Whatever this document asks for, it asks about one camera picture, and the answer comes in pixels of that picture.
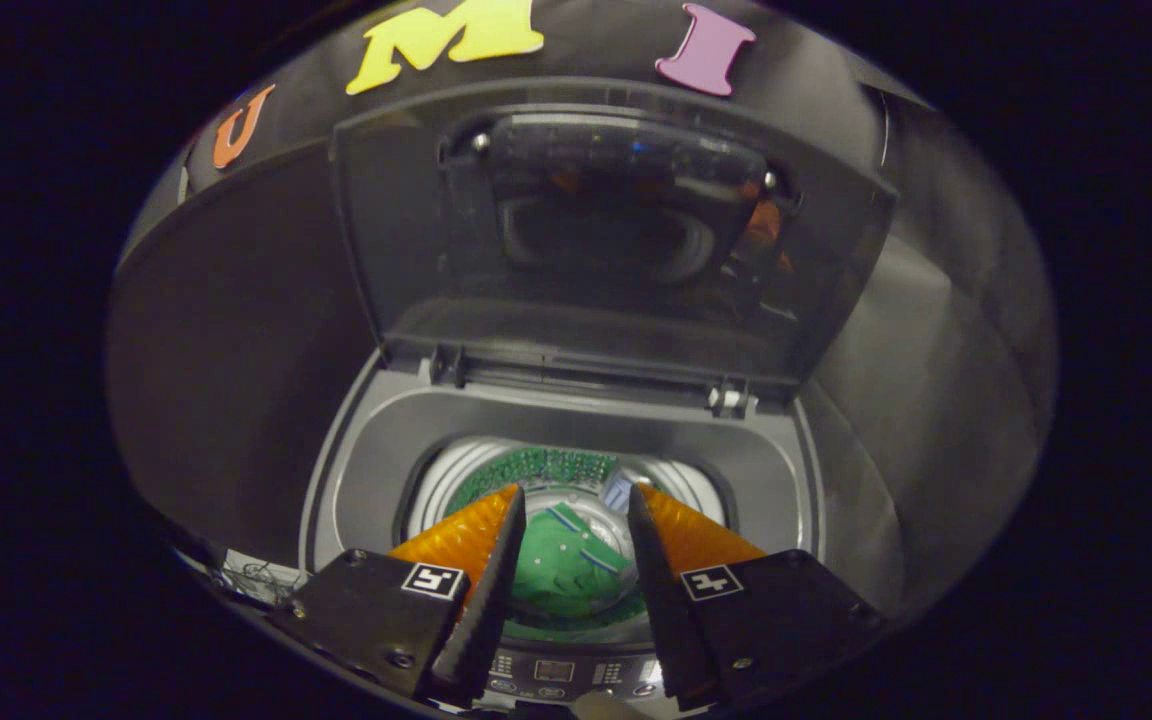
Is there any green polo shirt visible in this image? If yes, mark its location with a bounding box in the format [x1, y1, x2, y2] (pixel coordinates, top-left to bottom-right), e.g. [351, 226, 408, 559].
[511, 503, 637, 619]

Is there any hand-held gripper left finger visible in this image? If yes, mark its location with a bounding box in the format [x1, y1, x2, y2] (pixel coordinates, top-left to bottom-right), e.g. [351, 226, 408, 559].
[271, 484, 527, 706]

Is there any dark washing machine lid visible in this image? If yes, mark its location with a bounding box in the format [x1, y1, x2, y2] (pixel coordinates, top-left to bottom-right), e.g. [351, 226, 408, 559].
[329, 78, 899, 406]

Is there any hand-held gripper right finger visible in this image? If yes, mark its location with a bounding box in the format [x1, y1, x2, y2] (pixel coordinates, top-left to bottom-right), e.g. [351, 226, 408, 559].
[626, 483, 887, 711]

